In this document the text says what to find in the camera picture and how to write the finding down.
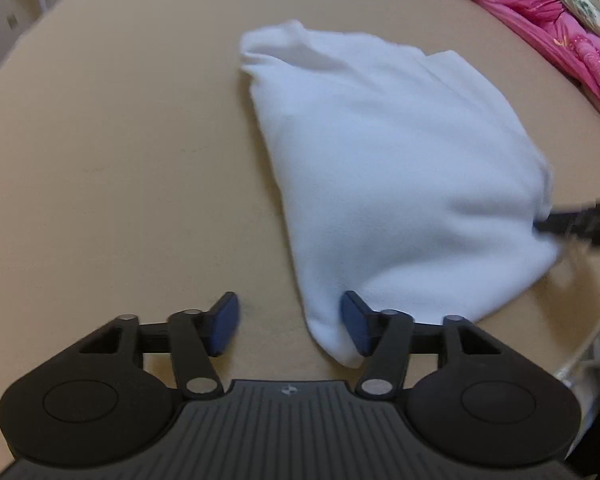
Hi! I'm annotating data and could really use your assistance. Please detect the white towel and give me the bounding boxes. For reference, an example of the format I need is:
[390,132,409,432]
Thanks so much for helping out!
[239,19,563,367]

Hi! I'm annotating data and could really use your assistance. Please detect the pink patterned blanket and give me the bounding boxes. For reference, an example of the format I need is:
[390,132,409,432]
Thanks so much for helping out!
[399,0,600,122]

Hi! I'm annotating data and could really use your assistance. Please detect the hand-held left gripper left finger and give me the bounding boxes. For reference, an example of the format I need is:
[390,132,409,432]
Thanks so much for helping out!
[77,291,242,401]

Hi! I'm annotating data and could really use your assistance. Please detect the beige mat with cream trim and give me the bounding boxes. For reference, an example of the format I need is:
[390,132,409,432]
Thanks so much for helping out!
[0,0,600,396]

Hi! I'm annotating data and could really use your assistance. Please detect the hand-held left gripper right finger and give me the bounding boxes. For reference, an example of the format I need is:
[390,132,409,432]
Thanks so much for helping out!
[340,290,507,401]

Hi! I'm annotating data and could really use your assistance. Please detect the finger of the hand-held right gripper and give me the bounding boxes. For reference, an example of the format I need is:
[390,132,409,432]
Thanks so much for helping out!
[534,199,600,252]

